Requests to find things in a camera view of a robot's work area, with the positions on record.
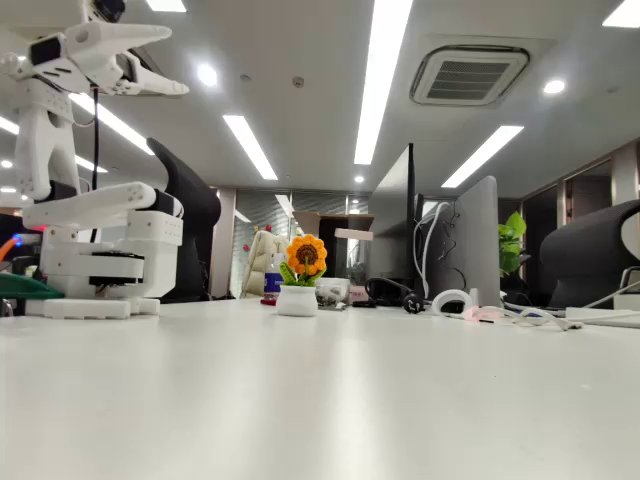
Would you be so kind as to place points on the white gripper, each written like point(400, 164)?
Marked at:
point(102, 59)

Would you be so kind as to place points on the crochet sunflower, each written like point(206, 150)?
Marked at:
point(297, 302)

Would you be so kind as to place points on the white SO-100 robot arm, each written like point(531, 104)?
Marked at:
point(47, 150)

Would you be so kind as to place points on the long ceiling light strip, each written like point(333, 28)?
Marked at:
point(382, 75)
point(625, 15)
point(120, 127)
point(249, 146)
point(166, 5)
point(482, 156)

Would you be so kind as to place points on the ceiling smoke detector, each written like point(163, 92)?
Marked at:
point(298, 82)

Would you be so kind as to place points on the black mesh office chair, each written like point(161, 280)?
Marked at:
point(585, 255)
point(195, 210)

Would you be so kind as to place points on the beige padded jacket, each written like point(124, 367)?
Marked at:
point(260, 260)

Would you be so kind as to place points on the open cardboard box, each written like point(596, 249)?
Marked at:
point(320, 220)

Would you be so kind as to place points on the clear bottle with blue label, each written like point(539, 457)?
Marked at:
point(271, 285)

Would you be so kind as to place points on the red pen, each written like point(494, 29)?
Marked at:
point(269, 301)

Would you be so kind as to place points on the clear plastic container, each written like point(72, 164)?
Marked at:
point(332, 290)

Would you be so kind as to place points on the black computer monitor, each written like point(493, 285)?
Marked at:
point(410, 210)

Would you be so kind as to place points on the small pink box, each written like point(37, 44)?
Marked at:
point(358, 294)

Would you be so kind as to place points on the ceiling air conditioner vent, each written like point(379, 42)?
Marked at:
point(467, 77)

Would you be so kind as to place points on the white round device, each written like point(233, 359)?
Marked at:
point(440, 299)

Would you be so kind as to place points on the grey computer monitor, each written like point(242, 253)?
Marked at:
point(480, 240)

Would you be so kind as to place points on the green leafy plant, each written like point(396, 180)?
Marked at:
point(511, 240)

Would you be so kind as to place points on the gripper-mounted camera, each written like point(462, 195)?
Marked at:
point(107, 7)

